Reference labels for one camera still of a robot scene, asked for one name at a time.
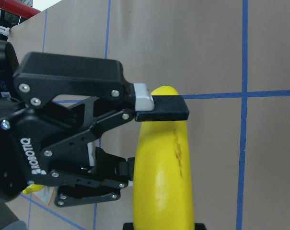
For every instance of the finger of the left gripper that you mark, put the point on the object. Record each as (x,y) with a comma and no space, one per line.
(126,170)
(153,108)

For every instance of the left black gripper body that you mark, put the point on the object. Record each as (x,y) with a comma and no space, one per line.
(52,110)

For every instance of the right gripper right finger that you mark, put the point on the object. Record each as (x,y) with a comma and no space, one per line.
(200,226)

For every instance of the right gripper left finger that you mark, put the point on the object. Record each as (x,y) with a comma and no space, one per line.
(128,226)

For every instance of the yellow banana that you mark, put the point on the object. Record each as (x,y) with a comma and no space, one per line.
(162,190)
(32,188)

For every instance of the red fire extinguisher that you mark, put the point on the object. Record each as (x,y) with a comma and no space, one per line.
(18,8)

